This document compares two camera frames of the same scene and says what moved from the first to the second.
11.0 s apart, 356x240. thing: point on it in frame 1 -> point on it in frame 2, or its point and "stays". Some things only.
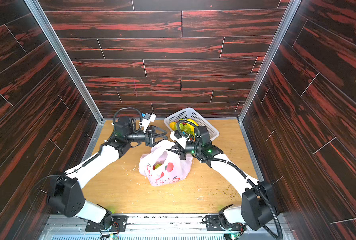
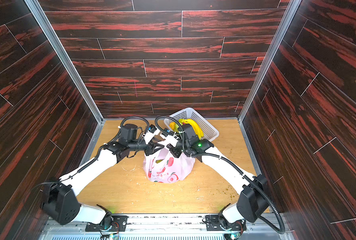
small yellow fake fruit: x=173 y=126 stays
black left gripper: x=149 y=138 -> x=149 y=147
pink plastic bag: x=161 y=166 stays
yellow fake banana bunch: x=191 y=127 stays
